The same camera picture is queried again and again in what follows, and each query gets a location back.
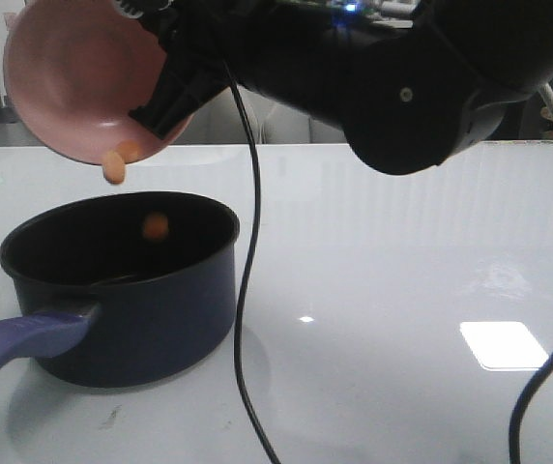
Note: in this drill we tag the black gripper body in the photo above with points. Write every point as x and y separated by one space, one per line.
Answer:
192 73

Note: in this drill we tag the pink bowl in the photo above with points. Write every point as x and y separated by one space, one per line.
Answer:
75 69

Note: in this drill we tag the orange ham slices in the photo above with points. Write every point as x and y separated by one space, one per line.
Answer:
114 166

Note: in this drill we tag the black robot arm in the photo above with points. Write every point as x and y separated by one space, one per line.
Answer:
405 99

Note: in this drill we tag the dark blue saucepan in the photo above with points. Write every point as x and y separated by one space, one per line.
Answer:
121 290

